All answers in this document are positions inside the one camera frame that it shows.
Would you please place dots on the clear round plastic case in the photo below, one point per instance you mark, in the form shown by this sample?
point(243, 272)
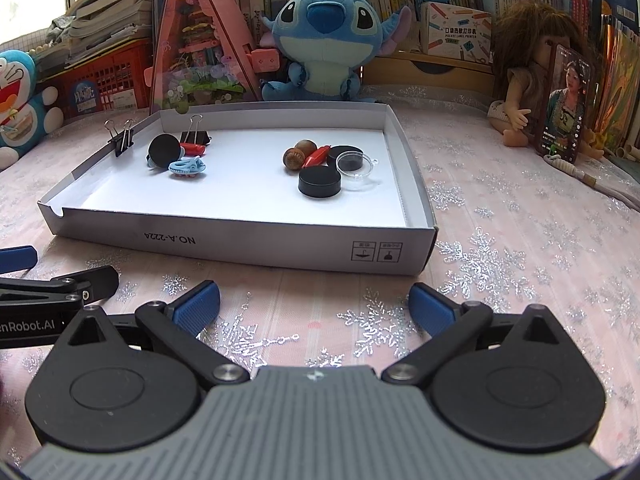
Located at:
point(357, 172)

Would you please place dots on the red plastic crate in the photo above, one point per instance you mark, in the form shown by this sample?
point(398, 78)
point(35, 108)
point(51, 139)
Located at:
point(105, 85)

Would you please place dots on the black binder clip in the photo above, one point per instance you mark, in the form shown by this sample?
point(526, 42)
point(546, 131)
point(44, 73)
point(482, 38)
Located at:
point(195, 137)
point(122, 145)

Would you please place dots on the blue robot cat plush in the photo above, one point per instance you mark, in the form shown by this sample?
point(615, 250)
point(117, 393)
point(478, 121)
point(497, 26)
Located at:
point(20, 110)

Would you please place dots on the white printer box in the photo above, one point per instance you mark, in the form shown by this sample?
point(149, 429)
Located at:
point(455, 35)

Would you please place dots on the brown-haired doll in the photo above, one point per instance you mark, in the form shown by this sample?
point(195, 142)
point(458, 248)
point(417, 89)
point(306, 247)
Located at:
point(525, 60)

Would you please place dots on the stack of papers and books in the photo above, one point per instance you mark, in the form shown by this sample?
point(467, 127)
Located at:
point(105, 15)

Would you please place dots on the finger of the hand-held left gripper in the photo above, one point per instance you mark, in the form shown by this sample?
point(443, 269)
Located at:
point(60, 290)
point(17, 259)

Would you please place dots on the light blue hair claw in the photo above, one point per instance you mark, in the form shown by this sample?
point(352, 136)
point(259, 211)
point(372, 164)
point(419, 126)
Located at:
point(187, 167)

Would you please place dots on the pink triangular miniature house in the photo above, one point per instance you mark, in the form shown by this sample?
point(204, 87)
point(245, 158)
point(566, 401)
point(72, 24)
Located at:
point(200, 50)

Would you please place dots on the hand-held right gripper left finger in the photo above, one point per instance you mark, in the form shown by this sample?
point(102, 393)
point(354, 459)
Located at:
point(197, 307)

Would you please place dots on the white pipe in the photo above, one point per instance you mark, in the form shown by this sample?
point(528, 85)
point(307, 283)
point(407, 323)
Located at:
point(627, 152)

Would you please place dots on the wooden drawer organizer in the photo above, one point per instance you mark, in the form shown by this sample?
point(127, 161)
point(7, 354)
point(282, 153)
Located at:
point(425, 72)

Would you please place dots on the pink snowflake blanket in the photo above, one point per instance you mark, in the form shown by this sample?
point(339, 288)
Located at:
point(500, 240)

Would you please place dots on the brown acorn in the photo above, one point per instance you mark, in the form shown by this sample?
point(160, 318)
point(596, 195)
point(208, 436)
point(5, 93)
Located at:
point(294, 159)
point(306, 146)

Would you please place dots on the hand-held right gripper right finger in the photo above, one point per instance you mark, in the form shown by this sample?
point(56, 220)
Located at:
point(430, 310)

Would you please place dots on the white shallow cardboard box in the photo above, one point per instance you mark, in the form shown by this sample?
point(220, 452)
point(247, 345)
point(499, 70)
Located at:
point(240, 200)

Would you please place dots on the blue alien plush toy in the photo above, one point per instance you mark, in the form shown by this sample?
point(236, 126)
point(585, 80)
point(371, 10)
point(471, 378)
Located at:
point(330, 45)

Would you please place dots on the smartphone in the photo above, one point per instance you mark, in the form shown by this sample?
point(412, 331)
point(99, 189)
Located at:
point(565, 105)

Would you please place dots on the glossy picture books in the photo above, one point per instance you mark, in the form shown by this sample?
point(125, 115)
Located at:
point(620, 80)

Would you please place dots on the black round puck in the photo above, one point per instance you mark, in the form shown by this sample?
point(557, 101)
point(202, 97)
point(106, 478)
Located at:
point(320, 182)
point(165, 152)
point(345, 152)

